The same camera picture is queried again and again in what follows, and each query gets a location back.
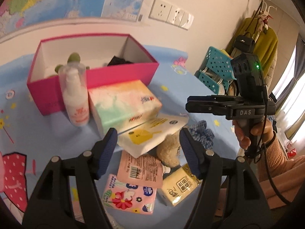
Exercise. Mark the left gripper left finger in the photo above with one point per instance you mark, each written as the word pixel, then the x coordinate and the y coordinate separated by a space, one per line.
pixel 94 164

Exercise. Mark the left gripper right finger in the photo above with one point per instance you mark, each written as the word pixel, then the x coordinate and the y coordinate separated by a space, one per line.
pixel 206 166

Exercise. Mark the black soft cloth item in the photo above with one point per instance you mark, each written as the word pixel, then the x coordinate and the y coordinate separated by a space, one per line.
pixel 118 61

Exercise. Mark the right forearm pink sleeve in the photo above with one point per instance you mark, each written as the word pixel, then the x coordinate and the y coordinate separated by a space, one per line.
pixel 287 174

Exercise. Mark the right hand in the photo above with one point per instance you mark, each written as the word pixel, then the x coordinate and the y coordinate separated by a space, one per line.
pixel 258 130

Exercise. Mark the blue checkered scrunchie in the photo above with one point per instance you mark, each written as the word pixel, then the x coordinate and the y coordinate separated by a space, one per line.
pixel 202 134

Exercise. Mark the beige plush bunny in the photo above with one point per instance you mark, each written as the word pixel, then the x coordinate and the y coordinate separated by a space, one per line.
pixel 168 151

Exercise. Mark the pink floral tissue pack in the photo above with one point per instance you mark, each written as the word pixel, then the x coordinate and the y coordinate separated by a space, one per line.
pixel 128 197

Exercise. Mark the teal perforated plastic basket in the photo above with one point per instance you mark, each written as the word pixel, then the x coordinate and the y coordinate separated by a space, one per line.
pixel 216 71

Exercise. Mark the white yellow tissue pack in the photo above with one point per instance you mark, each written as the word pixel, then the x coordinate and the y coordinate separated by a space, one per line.
pixel 143 138

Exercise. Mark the pink pouch with barcode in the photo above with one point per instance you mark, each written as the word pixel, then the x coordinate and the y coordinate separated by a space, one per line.
pixel 145 170

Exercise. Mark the colourful tissue box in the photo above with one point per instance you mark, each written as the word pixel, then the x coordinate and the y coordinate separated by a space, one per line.
pixel 122 106

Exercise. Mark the yellow green hanging coat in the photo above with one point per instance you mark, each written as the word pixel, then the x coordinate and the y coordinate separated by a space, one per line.
pixel 266 48

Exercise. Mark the white pump bottle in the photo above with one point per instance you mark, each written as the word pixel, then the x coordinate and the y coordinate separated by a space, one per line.
pixel 73 85

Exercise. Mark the pink cardboard box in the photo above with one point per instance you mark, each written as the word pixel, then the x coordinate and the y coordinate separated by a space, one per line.
pixel 96 50

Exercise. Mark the green plush toy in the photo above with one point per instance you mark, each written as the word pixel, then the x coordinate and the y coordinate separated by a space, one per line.
pixel 73 60

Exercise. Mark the white wall socket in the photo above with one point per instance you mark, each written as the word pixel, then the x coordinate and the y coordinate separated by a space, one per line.
pixel 160 10
pixel 186 21
pixel 175 16

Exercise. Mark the colourful wall map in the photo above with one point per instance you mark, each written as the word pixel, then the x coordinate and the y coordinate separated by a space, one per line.
pixel 16 14

